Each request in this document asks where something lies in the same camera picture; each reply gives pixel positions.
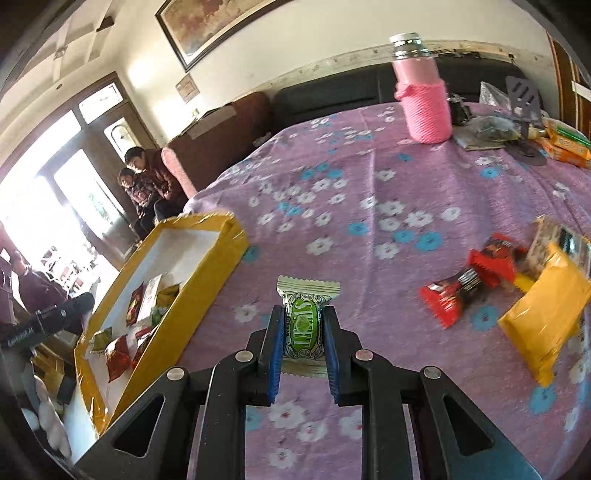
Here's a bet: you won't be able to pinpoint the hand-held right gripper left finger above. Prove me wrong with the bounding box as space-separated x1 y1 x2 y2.
74 306 288 480

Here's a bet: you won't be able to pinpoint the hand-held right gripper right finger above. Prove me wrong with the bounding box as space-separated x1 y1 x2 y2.
322 306 544 480

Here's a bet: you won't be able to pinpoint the silver green candy packet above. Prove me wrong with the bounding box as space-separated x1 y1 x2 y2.
276 275 342 378

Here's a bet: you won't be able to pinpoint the olive yellow snack packet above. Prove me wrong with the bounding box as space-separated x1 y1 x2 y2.
89 327 114 354

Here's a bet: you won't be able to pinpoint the dark red gold-lettered snack packet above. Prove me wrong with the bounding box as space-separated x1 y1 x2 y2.
104 335 131 383

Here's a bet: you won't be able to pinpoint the long maroon snack packet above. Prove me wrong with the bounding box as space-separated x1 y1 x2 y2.
126 283 147 326

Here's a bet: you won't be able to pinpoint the yellow cardboard box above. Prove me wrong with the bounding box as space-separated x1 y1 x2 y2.
74 211 251 435

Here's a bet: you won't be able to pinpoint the white red-print snack packet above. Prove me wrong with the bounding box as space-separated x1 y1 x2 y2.
131 323 160 366

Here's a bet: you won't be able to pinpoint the cream snack packet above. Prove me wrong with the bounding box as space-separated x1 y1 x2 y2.
137 274 165 325

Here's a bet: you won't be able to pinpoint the red chocolate snack packet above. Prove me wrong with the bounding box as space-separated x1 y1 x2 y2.
419 267 483 329

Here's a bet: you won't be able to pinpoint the person's left hand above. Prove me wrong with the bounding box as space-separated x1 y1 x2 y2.
21 375 73 459

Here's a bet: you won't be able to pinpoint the wooden glass door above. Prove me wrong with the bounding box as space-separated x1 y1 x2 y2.
0 71 160 296

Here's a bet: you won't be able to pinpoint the purple floral tablecloth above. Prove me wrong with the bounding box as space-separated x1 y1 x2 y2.
178 102 591 480

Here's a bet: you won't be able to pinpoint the small red candy packet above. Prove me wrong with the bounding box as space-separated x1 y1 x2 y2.
468 233 528 288

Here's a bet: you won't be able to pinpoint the large yellow snack packet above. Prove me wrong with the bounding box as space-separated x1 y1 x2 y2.
498 242 591 387

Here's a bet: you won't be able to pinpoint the brown armchair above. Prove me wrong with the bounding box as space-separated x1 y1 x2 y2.
161 91 274 200

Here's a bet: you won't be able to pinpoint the white green snack packet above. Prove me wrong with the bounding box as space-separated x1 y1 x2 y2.
526 216 591 278

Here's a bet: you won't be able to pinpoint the black sofa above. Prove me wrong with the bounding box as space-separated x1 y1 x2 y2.
271 58 528 136

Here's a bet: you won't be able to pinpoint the pink bottle with knitted sleeve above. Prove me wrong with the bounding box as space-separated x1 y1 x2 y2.
389 32 454 144

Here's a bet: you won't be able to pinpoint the small black device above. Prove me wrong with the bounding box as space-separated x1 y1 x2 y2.
447 92 471 126

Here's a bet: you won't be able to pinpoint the clear plastic bag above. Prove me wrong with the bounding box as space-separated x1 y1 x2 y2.
453 80 520 152

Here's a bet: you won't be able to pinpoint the grey phone stand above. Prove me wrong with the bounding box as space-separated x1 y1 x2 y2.
505 76 549 163

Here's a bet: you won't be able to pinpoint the orange snack packets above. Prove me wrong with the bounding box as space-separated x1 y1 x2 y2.
537 117 591 168

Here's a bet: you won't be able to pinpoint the small wall plaque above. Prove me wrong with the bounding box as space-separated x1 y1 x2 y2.
175 74 201 105

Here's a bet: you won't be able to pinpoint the framed wall painting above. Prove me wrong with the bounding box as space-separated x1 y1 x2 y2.
154 0 297 73

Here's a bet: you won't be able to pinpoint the wooden window frame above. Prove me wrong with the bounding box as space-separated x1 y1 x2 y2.
547 34 591 137

